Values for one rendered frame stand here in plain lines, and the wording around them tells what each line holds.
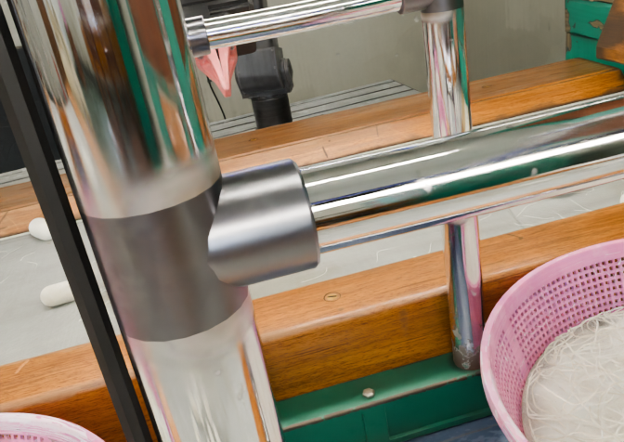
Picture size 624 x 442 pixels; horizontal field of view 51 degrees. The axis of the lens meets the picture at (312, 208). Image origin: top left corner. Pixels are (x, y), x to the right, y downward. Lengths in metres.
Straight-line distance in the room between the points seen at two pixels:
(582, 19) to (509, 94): 0.19
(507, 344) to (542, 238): 0.11
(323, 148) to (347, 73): 2.08
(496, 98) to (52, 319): 0.57
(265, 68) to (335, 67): 1.79
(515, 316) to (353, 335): 0.11
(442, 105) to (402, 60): 2.57
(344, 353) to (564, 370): 0.14
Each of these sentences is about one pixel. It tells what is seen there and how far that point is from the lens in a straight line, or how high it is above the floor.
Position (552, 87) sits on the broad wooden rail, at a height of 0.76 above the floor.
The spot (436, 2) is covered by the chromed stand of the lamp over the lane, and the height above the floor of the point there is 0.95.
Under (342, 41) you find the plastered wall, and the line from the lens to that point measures 2.83.
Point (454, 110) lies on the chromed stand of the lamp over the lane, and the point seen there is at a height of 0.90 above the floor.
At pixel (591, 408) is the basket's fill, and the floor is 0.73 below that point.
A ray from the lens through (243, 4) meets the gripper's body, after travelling 0.75.
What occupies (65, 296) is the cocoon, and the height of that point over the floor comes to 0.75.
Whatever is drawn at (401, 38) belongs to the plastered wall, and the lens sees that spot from 2.93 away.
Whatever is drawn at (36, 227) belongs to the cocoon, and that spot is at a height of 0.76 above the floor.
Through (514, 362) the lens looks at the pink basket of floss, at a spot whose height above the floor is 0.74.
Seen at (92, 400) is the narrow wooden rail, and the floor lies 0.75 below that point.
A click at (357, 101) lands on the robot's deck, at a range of 1.27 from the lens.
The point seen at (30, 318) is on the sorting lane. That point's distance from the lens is 0.60.
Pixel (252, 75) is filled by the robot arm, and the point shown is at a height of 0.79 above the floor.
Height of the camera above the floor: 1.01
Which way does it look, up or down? 24 degrees down
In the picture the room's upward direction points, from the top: 10 degrees counter-clockwise
